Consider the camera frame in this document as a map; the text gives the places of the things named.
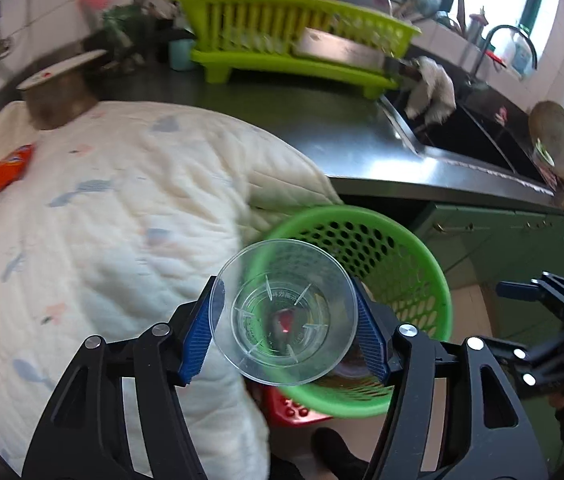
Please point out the white plate with red print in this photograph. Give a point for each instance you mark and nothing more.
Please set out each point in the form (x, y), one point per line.
(62, 67)

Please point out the green dish rack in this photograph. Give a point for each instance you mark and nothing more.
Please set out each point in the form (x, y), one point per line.
(262, 15)

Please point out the curved metal faucet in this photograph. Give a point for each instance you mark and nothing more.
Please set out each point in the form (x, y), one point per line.
(484, 45)

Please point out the metal pot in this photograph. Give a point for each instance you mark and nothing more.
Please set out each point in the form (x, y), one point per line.
(57, 105)

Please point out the teal cup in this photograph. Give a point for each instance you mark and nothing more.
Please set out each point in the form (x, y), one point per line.
(182, 55)

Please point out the white rag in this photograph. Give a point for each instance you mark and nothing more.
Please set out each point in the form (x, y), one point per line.
(437, 90)

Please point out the green base cabinet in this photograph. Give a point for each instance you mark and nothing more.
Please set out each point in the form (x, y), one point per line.
(502, 260)

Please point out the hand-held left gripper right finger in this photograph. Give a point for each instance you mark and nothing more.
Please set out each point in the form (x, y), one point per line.
(374, 340)

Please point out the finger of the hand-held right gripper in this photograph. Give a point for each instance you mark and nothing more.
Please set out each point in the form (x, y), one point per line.
(517, 290)
(522, 365)

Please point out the green glass jar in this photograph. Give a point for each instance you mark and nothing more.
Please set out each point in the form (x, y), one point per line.
(122, 27)

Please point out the green plastic basket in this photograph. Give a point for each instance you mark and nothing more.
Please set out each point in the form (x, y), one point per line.
(412, 280)

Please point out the steel sink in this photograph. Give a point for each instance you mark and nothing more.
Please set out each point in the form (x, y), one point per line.
(472, 130)

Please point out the white detergent bottle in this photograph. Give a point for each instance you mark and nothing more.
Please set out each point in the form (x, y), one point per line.
(517, 52)

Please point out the clear plastic cup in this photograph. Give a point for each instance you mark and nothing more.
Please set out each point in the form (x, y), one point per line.
(282, 310)

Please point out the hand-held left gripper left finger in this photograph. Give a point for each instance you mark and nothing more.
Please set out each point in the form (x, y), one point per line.
(199, 340)

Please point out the round wooden cutting board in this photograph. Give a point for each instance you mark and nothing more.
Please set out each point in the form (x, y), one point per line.
(557, 135)

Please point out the black shoe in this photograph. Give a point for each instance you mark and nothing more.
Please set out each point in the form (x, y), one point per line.
(337, 452)

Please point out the white quilted blanket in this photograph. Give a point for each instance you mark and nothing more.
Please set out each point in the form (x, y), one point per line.
(112, 260)

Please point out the orange snack wrapper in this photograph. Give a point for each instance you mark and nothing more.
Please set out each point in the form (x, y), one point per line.
(7, 167)

